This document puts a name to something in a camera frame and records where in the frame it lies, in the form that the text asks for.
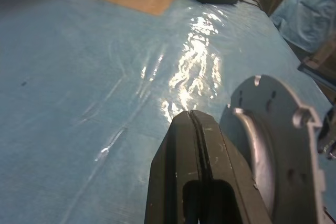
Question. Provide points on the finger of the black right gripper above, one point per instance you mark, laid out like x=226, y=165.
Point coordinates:
x=329, y=132

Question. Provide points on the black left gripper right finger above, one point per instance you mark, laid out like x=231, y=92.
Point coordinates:
x=223, y=161

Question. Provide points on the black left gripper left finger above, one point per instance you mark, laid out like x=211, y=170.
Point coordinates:
x=173, y=161

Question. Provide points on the grey motor lid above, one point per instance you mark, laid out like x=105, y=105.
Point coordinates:
x=283, y=119

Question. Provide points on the blue plastic table cover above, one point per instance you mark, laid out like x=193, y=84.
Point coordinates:
x=78, y=90

